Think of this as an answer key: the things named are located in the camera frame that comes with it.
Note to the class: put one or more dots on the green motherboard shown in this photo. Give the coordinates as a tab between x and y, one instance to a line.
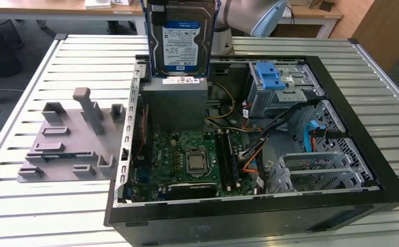
167	154

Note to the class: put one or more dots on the silver CPU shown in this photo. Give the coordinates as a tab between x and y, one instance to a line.
197	162

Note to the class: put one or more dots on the white box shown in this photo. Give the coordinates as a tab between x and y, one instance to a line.
98	4

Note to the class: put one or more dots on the black RAM stick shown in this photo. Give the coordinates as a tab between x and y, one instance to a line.
225	159

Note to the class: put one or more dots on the grey power supply unit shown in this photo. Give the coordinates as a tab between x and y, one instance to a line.
175	108

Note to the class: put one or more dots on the grey parts rack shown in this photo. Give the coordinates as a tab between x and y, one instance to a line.
72	144

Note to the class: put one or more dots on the metal optical drive cage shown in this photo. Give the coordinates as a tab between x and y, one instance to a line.
271	103

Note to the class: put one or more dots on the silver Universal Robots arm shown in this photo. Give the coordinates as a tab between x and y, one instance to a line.
221	43

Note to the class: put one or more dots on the black open PC case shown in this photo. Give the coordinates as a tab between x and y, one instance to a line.
221	221

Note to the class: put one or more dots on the black graphics card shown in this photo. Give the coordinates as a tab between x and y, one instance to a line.
191	190

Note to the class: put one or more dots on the wooden desk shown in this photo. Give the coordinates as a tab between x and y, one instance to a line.
48	10

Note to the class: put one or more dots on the metal disk bay cage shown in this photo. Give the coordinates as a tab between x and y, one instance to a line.
279	180

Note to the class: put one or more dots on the hard disk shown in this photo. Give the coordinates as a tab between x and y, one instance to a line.
182	38

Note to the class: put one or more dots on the blue drive latch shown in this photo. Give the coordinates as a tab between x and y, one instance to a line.
269	77

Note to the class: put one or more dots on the black mesh bin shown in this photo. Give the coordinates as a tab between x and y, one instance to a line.
0	49

